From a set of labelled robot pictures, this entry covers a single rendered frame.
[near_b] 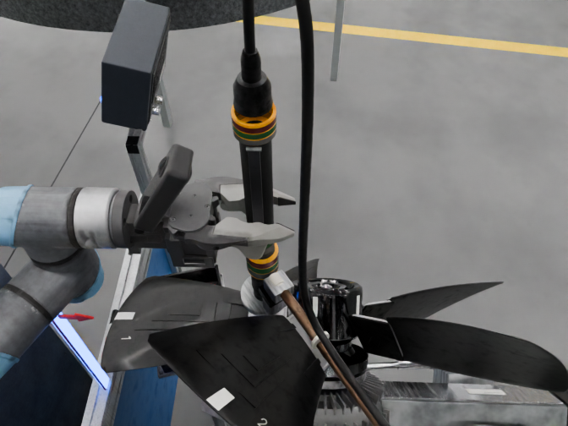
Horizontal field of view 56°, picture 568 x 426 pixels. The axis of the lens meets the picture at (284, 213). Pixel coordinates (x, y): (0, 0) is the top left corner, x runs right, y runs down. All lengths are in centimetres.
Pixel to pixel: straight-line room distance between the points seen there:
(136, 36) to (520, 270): 184
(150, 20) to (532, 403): 114
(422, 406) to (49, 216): 61
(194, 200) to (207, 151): 214
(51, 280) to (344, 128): 230
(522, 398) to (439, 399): 14
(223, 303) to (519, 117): 250
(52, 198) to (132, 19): 79
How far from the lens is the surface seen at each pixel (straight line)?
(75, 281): 77
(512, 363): 80
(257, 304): 80
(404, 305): 100
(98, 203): 66
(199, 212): 64
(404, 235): 249
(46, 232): 69
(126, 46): 133
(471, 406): 94
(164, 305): 95
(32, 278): 76
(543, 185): 289
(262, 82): 49
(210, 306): 92
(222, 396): 61
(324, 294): 83
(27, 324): 75
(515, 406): 96
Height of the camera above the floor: 199
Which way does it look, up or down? 53 degrees down
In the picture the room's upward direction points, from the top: straight up
